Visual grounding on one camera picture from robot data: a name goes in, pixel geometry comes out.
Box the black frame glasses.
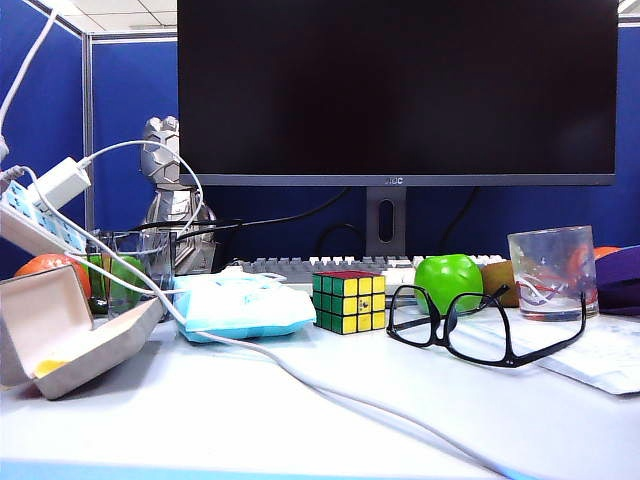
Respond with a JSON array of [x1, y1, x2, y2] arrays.
[[385, 282, 587, 370]]

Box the beige glasses case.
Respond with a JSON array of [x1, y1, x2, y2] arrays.
[[0, 263, 166, 401]]

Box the grey white keyboard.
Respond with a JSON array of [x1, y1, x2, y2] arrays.
[[233, 253, 506, 296]]

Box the Rubik's cube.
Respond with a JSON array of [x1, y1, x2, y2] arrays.
[[312, 269, 388, 335]]

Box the light blue tissue pack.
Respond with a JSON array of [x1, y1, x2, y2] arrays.
[[172, 269, 317, 344]]

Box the green apple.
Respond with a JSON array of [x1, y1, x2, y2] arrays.
[[87, 253, 146, 314], [413, 253, 485, 317]]

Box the clear square glass container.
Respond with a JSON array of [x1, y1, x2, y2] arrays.
[[85, 229, 177, 321]]

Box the black AOC computer monitor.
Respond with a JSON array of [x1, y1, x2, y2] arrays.
[[177, 0, 620, 259]]

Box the silver robot bust figurine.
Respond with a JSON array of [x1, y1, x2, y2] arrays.
[[138, 115, 219, 276]]

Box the clear round glass cup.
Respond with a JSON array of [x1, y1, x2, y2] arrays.
[[507, 224, 600, 321]]

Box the white power adapter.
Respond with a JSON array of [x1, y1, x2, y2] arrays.
[[27, 157, 93, 211]]

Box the printed paper plastic sleeve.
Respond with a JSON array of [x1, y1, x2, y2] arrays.
[[449, 304, 640, 396]]

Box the white power strip blue labels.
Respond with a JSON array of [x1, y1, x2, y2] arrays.
[[0, 179, 89, 259]]

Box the purple fabric object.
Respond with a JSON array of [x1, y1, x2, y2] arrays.
[[594, 244, 640, 316]]

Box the black looped cable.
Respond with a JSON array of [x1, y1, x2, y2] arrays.
[[319, 223, 369, 256]]

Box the black monitor cable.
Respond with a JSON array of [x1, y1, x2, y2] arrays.
[[127, 187, 351, 236], [442, 187, 481, 241]]

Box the long white cable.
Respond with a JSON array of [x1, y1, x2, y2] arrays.
[[18, 167, 511, 480]]

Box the thin white adapter cable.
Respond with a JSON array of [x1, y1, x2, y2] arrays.
[[64, 139, 206, 297]]

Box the grey aluminium partition frame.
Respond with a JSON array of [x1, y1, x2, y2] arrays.
[[29, 0, 179, 234]]

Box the thick white power cord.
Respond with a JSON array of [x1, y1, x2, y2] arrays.
[[0, 7, 61, 154]]

